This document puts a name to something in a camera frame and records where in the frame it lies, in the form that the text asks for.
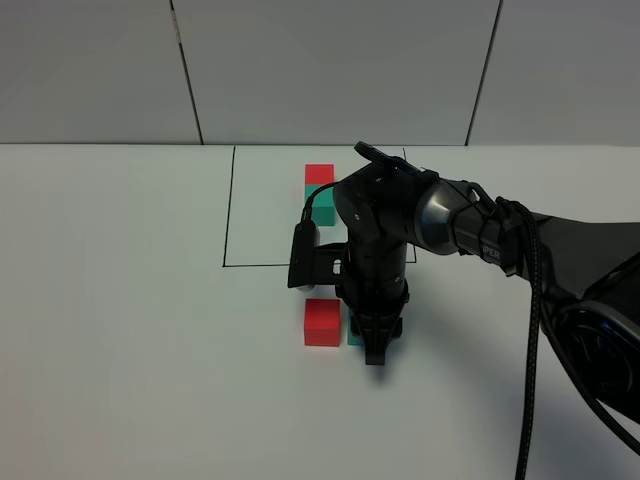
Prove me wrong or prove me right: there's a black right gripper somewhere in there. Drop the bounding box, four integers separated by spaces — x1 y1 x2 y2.
331 239 409 366

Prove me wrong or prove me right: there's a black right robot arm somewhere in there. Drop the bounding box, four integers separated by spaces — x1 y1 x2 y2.
333 143 639 449

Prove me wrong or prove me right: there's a green template cube block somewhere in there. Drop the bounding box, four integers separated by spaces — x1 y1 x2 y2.
311 187 336 227

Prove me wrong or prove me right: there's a red template cube block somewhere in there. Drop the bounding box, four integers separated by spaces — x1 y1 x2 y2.
304 164 335 185

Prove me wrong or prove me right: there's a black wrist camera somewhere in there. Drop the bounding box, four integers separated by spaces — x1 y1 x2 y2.
287 220 319 292

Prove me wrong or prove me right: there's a black braided cable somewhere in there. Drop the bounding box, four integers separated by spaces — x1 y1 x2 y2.
494 197 640 480

